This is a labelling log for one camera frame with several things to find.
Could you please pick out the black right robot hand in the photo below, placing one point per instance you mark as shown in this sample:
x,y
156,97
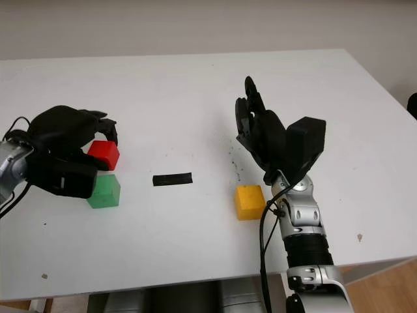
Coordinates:
x,y
265,135

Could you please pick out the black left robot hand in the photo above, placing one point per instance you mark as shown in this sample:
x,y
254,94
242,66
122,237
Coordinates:
x,y
65,128

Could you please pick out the red cube block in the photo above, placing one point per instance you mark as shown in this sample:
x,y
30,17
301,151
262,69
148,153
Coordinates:
x,y
104,153

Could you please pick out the yellow cube block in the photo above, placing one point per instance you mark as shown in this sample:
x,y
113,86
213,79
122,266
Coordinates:
x,y
249,202

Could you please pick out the green cube block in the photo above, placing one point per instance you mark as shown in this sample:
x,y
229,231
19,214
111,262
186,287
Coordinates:
x,y
104,194

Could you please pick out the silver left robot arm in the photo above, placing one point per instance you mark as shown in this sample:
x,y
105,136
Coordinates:
x,y
13,166

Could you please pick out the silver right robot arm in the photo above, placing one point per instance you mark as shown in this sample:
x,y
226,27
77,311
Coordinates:
x,y
307,228

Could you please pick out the black tape strip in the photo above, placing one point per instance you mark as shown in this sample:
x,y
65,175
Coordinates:
x,y
172,179

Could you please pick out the black round object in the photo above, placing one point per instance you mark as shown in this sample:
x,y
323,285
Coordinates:
x,y
413,106

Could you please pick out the grey right robot thigh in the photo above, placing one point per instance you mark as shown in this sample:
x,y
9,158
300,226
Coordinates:
x,y
239,298

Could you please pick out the grey robot thigh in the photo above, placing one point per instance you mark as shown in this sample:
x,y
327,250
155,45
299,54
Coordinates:
x,y
125,301
239,298

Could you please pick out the white table leg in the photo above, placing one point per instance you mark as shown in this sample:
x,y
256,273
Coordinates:
x,y
38,306

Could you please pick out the dark robot waist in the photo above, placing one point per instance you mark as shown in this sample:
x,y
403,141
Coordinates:
x,y
182,298

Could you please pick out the grey left robot thigh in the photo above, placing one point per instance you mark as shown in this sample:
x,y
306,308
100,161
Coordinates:
x,y
125,301

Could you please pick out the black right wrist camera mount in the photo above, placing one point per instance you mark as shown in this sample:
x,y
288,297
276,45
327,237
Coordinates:
x,y
306,143

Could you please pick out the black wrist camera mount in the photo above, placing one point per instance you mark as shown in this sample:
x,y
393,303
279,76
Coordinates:
x,y
306,143
62,177

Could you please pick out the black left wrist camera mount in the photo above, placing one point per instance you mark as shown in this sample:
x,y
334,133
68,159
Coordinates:
x,y
62,177

